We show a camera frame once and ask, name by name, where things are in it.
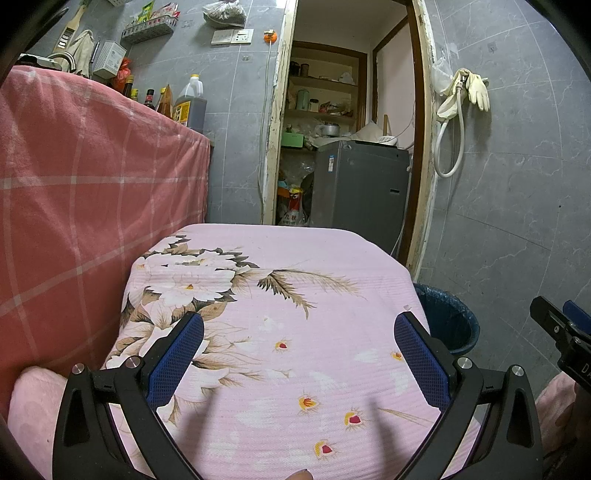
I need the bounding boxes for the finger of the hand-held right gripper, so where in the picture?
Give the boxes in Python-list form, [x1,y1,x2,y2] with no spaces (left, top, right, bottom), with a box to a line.
[562,299,591,334]
[529,296,591,344]

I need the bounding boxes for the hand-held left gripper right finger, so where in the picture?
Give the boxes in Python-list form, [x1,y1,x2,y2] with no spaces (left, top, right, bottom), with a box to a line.
[393,311,544,480]

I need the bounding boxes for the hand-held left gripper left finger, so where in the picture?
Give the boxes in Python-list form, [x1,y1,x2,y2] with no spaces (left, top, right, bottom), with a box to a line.
[52,311,205,480]

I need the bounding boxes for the blue lined trash bin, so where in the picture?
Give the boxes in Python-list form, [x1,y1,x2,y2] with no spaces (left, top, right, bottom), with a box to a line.
[413,282,481,356]

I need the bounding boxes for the person's right forearm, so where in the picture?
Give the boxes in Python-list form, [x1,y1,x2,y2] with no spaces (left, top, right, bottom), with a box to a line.
[534,373,583,464]

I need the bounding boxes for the pink floral tablecloth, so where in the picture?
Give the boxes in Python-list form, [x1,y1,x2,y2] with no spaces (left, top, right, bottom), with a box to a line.
[103,223,459,480]

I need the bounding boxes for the person's pink fleece clothing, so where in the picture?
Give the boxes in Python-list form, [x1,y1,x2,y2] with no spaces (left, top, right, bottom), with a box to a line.
[6,366,71,480]

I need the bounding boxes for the grey washing machine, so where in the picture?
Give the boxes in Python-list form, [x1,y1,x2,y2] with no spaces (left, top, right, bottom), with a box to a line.
[310,139,412,258]

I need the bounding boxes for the red plaid cloth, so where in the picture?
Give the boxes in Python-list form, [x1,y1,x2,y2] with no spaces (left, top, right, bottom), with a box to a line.
[0,64,212,418]

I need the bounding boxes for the white sack with red print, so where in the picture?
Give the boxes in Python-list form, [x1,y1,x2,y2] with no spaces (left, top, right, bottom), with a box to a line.
[279,191,308,227]

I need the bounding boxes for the cream rubber gloves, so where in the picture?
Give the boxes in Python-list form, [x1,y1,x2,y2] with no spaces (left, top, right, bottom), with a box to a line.
[436,67,491,122]

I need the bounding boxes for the large dark oil bottle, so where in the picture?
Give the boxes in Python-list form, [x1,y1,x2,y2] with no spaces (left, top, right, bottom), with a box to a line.
[172,73,206,136]

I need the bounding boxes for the orange seasoning pouch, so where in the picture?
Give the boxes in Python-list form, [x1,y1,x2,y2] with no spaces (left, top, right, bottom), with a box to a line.
[156,85,174,119]

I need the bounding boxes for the red bag on counter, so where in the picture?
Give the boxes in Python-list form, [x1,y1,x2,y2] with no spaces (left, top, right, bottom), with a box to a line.
[113,57,133,89]

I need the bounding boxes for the beige hanging towel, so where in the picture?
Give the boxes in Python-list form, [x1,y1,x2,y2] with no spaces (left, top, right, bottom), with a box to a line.
[66,30,96,78]

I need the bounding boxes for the wooden brush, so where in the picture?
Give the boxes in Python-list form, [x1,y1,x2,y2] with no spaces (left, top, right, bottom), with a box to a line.
[52,4,89,55]

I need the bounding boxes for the hanging clear bag dark contents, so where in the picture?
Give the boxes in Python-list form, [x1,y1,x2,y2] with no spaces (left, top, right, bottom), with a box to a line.
[202,0,248,27]

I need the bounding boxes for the white hose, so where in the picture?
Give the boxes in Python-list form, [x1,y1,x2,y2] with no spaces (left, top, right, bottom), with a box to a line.
[433,87,465,179]

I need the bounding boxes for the wooden door frame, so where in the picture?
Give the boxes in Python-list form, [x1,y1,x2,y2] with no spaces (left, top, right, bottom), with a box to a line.
[260,0,438,278]

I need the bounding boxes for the wooden wall shelves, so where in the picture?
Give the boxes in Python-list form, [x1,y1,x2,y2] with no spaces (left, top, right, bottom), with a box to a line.
[288,40,369,154]

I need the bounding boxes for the white wall rack basket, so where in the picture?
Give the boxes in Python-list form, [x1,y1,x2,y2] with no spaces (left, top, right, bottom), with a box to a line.
[121,17,179,45]

